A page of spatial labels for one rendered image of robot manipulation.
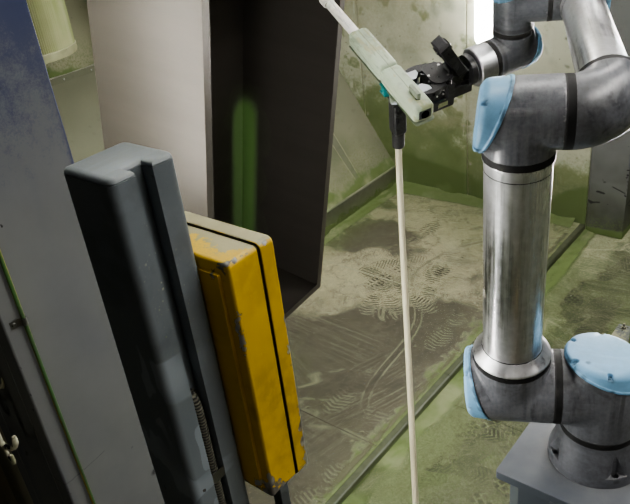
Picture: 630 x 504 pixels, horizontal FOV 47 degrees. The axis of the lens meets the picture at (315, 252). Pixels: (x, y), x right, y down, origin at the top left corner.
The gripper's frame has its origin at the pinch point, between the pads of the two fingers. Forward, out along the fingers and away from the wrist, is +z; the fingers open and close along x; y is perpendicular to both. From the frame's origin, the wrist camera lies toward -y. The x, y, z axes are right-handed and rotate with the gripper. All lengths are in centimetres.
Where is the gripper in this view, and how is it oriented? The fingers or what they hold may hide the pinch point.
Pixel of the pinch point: (392, 93)
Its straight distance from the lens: 162.1
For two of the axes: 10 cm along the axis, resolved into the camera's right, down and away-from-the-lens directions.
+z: -9.0, 4.0, -1.9
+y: 0.9, 5.9, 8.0
